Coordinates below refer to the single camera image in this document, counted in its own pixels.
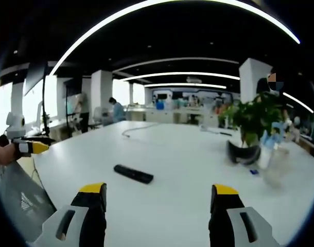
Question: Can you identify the black remote control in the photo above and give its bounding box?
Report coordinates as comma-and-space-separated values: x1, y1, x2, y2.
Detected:
113, 164, 154, 184

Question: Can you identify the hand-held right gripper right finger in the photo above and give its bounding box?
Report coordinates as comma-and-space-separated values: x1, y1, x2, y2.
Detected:
208, 184, 281, 247

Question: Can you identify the black plant pot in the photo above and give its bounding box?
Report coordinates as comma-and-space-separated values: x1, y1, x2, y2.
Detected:
225, 139, 261, 165

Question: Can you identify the grey cable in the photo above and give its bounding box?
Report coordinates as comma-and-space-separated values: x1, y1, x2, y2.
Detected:
121, 122, 160, 139

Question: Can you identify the clear plastic bottle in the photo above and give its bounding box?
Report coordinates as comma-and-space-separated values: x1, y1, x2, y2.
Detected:
258, 122, 291, 188

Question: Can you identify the green potted plant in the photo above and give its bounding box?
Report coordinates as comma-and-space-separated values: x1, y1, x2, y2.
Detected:
218, 91, 289, 149

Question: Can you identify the person's left hand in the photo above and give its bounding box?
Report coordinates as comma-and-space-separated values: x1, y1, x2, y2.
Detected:
0, 134, 18, 166

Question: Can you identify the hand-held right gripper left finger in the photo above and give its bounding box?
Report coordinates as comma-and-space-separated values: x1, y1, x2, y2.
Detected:
32, 182, 108, 247

